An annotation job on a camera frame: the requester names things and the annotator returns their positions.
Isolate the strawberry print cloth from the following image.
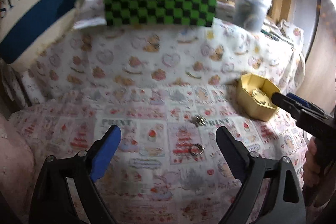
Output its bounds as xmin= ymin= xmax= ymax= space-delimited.
xmin=10 ymin=86 xmax=307 ymax=223

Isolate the small silver ring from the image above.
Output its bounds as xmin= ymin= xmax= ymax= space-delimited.
xmin=188 ymin=143 xmax=206 ymax=157

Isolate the silver earring cluster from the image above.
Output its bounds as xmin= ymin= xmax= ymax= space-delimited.
xmin=190 ymin=115 xmax=207 ymax=127

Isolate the clear plastic lidded container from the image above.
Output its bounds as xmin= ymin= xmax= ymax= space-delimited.
xmin=232 ymin=0 xmax=272 ymax=32

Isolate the gold octagonal jewelry box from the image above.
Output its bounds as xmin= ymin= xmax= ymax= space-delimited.
xmin=236 ymin=73 xmax=280 ymax=122

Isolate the right hand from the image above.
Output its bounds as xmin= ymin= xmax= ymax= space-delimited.
xmin=302 ymin=136 xmax=335 ymax=208

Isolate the baby bear print cloth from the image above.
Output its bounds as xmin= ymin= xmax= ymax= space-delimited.
xmin=21 ymin=0 xmax=305 ymax=104

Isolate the silver bangle bracelet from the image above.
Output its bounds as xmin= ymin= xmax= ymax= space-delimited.
xmin=250 ymin=88 xmax=274 ymax=107

